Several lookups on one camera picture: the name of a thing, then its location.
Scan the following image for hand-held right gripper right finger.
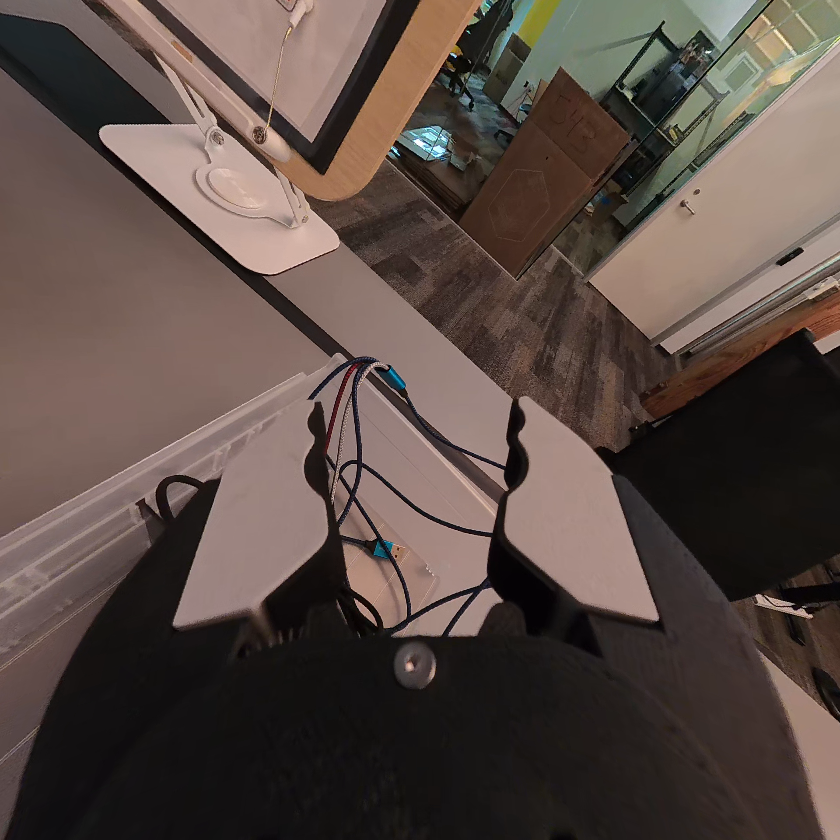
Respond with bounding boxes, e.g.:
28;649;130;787
487;395;662;642

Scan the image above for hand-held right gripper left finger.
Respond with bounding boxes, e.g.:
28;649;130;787
171;397;347;633

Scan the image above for black usb-c cable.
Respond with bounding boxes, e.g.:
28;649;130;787
153;474;386;639

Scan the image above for clear plastic bin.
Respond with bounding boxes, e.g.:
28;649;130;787
0;353;521;680

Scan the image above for black office chair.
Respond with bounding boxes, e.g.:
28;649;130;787
592;327;840;719
446;0;519;109

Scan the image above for white cabinet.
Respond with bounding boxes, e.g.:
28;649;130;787
583;62;840;358

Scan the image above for brown cardboard box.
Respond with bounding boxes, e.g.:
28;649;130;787
458;66;632;281

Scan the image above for white tablet stand base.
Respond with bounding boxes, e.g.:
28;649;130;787
98;46;342;275

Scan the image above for wood-edged display board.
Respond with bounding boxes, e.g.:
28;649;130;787
85;0;488;202

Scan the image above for metal shelving rack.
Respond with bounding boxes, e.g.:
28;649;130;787
600;20;732;201

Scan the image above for thin gold cord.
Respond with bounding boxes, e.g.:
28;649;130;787
252;0;317;142

